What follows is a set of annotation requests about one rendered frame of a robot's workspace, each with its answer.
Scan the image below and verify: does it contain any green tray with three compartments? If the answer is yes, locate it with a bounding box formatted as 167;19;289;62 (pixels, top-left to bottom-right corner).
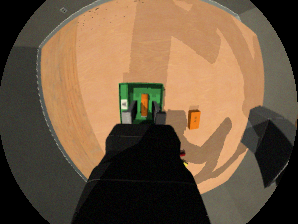
119;82;164;124

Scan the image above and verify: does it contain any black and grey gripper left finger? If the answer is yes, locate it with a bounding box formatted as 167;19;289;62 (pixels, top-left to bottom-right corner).
121;100;137;124

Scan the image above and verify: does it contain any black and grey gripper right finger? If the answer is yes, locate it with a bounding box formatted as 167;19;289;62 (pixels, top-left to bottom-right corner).
151;101;166;125

